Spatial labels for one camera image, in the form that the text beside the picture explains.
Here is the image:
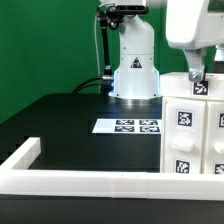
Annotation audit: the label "white cabinet body box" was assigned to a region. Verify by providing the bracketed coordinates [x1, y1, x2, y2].
[160, 97, 224, 175]

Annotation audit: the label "black cables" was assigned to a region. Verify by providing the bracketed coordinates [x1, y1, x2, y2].
[72, 77, 113, 95]

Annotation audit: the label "white U-shaped obstacle fence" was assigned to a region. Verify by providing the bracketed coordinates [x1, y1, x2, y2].
[0, 137, 224, 201]

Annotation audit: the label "white cabinet door panel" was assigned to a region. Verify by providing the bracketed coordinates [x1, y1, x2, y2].
[160, 97, 206, 174]
[203, 101, 224, 175]

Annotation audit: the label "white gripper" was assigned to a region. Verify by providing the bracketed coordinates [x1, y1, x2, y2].
[166, 0, 224, 83]

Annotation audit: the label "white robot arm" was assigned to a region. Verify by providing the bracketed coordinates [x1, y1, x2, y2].
[98, 0, 224, 101]

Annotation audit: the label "white base tag sheet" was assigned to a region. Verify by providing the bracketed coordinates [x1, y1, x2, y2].
[93, 119, 161, 134]

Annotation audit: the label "white cabinet top block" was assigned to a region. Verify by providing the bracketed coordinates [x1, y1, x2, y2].
[160, 72, 224, 101]

